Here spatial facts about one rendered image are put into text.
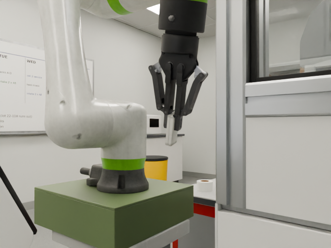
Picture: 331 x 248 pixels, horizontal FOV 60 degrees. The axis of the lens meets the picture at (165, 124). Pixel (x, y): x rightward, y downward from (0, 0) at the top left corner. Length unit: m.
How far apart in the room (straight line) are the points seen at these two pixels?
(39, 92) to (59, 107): 3.32
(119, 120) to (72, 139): 0.13
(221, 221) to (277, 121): 0.14
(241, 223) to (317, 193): 0.09
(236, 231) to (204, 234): 0.86
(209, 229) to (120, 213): 0.59
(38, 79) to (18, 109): 0.46
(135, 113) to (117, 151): 0.11
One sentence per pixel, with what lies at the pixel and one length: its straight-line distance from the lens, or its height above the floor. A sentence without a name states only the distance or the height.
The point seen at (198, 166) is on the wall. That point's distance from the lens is 5.89.
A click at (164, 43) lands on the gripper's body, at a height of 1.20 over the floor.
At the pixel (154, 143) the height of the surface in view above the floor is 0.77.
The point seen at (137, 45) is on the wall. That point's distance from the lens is 5.40.
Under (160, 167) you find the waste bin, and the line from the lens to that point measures 3.49.
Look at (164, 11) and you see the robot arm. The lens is 0.57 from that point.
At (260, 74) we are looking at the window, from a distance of 0.36.
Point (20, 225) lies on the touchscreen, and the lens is 0.22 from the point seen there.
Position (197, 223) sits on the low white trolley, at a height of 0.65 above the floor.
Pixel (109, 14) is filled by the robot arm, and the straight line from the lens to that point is 0.95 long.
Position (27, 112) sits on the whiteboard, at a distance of 3.93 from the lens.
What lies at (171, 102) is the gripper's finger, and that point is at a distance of 0.62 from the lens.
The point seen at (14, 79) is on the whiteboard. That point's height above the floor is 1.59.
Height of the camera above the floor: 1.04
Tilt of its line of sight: level
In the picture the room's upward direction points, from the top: straight up
